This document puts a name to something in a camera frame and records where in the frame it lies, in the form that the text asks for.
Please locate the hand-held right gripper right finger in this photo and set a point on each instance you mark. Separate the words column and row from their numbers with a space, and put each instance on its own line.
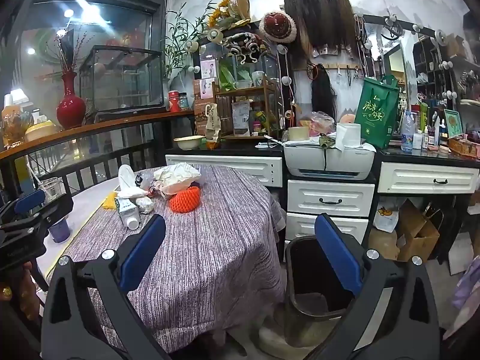
column 337, row 255

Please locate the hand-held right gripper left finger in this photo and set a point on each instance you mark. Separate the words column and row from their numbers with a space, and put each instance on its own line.
column 144, row 247

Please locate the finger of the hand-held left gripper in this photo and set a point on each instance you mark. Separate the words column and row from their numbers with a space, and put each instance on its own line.
column 30, row 200

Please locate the dark brown waste bin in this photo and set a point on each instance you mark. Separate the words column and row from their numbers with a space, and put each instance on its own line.
column 311, row 266

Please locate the white green milk carton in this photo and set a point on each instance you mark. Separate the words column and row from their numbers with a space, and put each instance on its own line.
column 127, row 212

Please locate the clear plastic bag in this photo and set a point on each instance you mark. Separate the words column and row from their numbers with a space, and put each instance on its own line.
column 144, row 204

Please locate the small red black wrapper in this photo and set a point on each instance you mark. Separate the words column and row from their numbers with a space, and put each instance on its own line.
column 152, row 190

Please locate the yellow foam net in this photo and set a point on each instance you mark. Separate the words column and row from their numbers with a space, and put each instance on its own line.
column 110, row 200

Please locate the orange foam fruit net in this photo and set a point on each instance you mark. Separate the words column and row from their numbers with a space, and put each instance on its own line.
column 185, row 199

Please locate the white knotted plastic bag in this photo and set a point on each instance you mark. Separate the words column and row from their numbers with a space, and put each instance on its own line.
column 125, row 180

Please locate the person's left hand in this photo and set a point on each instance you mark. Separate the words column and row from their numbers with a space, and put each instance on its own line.
column 28, row 292

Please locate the clear glass jar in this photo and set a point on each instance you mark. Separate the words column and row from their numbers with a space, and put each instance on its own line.
column 51, row 191

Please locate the purple paper cup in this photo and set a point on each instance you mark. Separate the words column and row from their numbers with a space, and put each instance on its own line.
column 60, row 230

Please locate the pale table cover yellow trim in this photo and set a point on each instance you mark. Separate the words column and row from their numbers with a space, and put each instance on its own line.
column 80, row 210

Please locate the white bag orange print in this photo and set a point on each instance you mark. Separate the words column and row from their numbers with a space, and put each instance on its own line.
column 386, row 219

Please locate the cream lidded pot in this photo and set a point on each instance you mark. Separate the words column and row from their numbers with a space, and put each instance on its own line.
column 41, row 131

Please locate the amber glass ornament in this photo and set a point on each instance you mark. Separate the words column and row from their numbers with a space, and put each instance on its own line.
column 13, row 125

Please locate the cardboard box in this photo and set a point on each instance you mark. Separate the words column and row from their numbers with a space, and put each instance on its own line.
column 416, row 236

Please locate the white printer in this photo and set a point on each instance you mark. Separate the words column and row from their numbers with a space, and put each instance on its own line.
column 337, row 161

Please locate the wooden handrail with black bars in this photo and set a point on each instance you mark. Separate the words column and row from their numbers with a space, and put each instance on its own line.
column 93, row 127

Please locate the red ceramic vase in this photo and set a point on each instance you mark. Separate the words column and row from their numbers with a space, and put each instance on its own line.
column 71, row 110

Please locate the wide white drawer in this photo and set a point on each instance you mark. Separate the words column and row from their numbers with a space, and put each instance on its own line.
column 412, row 176
column 225, row 168

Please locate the cream bowl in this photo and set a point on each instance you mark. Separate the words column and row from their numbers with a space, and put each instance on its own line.
column 189, row 143

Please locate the white paper roll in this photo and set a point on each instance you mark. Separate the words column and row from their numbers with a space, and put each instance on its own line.
column 348, row 135

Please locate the beige tape roll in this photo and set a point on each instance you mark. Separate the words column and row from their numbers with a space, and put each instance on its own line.
column 298, row 134

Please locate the pink plastic bag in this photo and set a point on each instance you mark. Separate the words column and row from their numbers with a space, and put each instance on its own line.
column 320, row 122

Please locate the lilac floral cloth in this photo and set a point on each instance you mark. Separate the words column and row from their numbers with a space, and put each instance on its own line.
column 468, row 288

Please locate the clear water bottle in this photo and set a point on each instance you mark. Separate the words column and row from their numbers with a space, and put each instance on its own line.
column 407, row 135

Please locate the cream printed paper bag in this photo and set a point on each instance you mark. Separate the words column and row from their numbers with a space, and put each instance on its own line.
column 213, row 123

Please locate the brown printed box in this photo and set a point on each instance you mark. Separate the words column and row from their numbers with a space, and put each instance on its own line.
column 200, row 116

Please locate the green shopping bag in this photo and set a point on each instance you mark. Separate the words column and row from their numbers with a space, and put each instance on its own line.
column 375, row 116

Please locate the red canister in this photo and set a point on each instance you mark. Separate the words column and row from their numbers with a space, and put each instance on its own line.
column 174, row 102

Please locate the black framed glass case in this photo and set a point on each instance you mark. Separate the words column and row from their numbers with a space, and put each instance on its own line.
column 123, row 82

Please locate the small glass jar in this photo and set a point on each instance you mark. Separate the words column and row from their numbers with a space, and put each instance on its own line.
column 184, row 102

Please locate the dark dried branches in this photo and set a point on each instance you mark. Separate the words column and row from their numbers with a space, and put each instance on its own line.
column 69, row 52

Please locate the grey printed pouch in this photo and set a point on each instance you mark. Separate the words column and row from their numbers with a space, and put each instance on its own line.
column 240, row 118

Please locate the black wig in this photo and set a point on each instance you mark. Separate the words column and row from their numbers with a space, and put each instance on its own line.
column 322, row 93

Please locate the carved wooden box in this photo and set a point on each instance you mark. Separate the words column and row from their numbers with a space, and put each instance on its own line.
column 463, row 148

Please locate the framed sunflower picture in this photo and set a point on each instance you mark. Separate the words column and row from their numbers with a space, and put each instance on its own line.
column 453, row 123

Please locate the bamboo shelf rack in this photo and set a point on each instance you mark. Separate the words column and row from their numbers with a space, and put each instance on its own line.
column 247, row 92

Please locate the vanity mirror with bulbs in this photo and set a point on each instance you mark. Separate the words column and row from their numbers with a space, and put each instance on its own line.
column 395, row 60
column 272, row 67

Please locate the green bamboo plant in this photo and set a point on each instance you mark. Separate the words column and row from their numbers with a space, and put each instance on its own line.
column 176, row 41

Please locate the lion dance decoration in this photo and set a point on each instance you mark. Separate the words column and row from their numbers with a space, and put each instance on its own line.
column 243, row 47

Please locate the hanging brown hair extensions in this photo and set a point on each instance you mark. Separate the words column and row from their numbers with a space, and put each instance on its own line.
column 318, row 22

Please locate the red knitted hat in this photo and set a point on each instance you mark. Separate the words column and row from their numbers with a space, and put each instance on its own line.
column 277, row 26

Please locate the sunflower bouquet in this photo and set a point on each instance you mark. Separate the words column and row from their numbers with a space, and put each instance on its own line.
column 225, row 11

